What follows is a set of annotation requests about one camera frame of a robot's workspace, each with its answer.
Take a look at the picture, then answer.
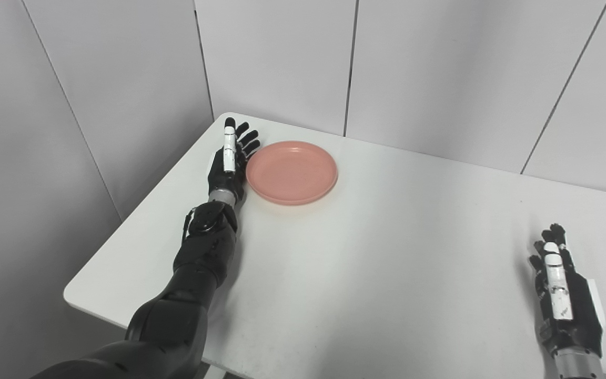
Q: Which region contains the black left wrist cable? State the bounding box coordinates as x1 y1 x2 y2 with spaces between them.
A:
182 207 201 248

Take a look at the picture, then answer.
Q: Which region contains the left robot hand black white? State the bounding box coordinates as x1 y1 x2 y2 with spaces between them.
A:
207 117 261 203

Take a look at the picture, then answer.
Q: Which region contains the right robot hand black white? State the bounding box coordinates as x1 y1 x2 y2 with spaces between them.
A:
528 223 606 360

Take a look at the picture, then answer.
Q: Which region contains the pink round plate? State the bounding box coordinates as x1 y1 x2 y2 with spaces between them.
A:
246 141 339 206

